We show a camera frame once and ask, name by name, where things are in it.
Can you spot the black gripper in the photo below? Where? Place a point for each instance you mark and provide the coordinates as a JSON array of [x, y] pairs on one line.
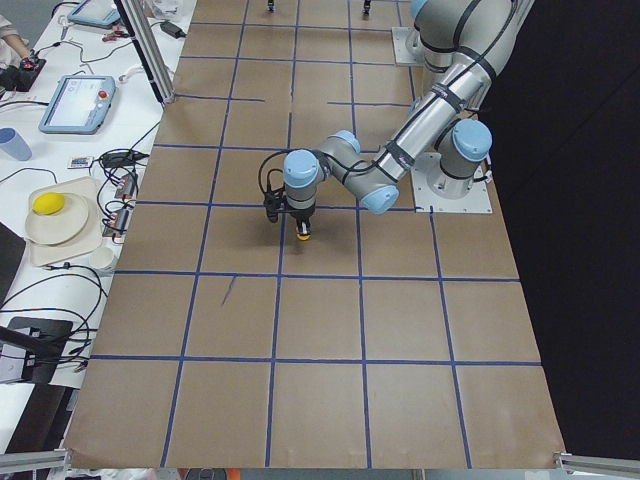
[[301, 217]]

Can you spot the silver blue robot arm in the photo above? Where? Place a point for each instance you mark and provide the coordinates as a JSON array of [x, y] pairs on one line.
[[464, 146], [464, 45]]

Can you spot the white paper cup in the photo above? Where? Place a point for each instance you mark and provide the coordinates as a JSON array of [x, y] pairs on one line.
[[103, 260]]

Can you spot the black power adapter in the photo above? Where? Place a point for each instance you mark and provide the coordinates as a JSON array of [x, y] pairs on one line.
[[172, 30]]

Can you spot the beige tray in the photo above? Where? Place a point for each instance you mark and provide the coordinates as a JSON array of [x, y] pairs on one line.
[[87, 240]]

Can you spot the beige plate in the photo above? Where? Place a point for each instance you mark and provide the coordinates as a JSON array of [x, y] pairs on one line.
[[59, 227]]

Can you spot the blue teach pendant near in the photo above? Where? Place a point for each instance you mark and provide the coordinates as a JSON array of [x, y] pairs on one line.
[[79, 105]]

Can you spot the blue teach pendant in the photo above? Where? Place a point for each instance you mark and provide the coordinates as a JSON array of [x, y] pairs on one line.
[[95, 13], [79, 105]]

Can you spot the yellow lemon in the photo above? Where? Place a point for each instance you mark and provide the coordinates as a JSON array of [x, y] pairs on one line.
[[48, 203]]

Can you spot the blue teach pendant far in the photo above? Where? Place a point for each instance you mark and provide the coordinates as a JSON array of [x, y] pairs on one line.
[[95, 13]]

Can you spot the blue plastic cup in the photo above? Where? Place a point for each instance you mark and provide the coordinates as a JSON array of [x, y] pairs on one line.
[[13, 144]]

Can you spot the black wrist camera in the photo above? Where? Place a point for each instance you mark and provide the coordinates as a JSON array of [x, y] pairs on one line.
[[274, 203]]

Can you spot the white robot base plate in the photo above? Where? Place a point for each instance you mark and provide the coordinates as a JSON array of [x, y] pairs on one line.
[[436, 192]]

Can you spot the aluminium frame post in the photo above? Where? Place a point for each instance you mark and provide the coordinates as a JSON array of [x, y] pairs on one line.
[[133, 18]]

